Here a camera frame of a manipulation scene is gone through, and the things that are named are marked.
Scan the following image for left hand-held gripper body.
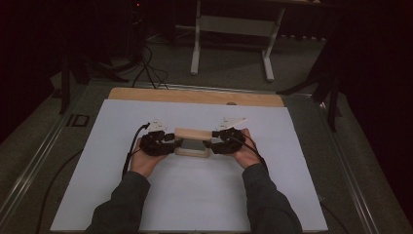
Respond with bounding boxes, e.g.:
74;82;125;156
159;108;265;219
139;118;175;157

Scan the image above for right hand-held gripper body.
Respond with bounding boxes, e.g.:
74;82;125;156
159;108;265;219
211;117;248;156

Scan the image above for wooden photo frame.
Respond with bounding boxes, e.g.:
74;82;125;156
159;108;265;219
173;127;214;159

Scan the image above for person's right hand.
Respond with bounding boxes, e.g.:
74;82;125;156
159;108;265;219
231;128;261;170

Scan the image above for person's left hand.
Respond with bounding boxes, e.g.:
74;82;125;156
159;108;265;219
130;137;169;179

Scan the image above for black square floor plate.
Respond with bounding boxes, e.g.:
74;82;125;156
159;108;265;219
65;113;91;128

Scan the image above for white metal stand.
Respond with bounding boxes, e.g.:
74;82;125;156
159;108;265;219
190;0;286;83

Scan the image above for black stand with splayed legs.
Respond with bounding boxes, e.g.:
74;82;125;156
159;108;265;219
276;38;344;133

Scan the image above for dark equipment with red light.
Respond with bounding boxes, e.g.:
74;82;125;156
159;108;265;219
128;0;147;59

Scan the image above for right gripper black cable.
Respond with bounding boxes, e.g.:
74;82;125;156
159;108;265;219
227;134;271;174

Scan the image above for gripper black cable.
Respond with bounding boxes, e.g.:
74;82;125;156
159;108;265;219
227;134;271;174
121;122;151;180

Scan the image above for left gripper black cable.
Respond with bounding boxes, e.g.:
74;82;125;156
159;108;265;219
121;122;151;180

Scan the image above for black floor cables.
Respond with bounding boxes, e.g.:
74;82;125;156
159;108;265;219
131;43;170;91

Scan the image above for black post stand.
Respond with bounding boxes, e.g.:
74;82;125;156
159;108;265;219
58;45;131;115

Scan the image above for thin black floor cable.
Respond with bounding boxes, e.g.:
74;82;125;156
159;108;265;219
319;200;353;234
34;147;86;234

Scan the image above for long metal floor rail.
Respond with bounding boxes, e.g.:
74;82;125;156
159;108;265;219
0;92;86;225
319;100;382;234

